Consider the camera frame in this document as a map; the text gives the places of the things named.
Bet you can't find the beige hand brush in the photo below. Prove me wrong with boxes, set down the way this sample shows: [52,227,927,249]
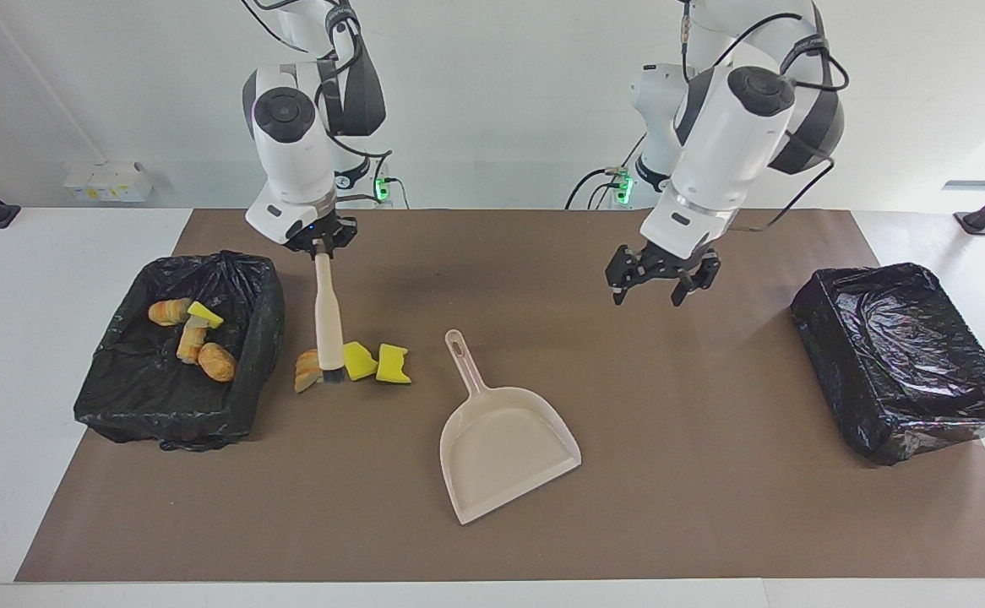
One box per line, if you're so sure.
[313,241,346,383]

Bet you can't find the yellow wedge sponge piece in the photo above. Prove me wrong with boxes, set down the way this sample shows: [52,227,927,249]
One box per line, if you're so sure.
[342,341,379,381]

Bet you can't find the pale striped croissant piece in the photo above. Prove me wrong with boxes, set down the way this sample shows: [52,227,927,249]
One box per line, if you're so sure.
[294,349,324,394]

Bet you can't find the yellow notched sponge piece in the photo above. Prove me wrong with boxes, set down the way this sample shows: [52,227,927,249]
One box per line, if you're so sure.
[375,343,413,385]

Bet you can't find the brown bread roll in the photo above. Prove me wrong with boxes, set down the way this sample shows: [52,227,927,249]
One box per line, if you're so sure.
[198,342,238,383]

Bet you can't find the orange striped croissant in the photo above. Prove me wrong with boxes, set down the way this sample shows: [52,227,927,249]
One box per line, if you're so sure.
[148,297,193,327]

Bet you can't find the beige plastic dustpan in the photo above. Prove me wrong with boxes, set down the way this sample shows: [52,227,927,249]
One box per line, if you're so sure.
[439,329,583,526]

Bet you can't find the black bag lined bin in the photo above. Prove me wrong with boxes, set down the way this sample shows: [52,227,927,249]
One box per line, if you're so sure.
[790,263,985,466]
[74,250,286,452]

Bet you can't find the brown table mat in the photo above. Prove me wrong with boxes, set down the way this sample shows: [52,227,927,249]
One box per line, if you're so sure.
[15,209,985,582]

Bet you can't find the black base cable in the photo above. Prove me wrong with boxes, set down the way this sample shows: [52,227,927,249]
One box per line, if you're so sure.
[566,135,641,209]

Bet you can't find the white wall socket boxes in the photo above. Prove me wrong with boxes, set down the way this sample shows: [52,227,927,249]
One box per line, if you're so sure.
[64,162,154,204]

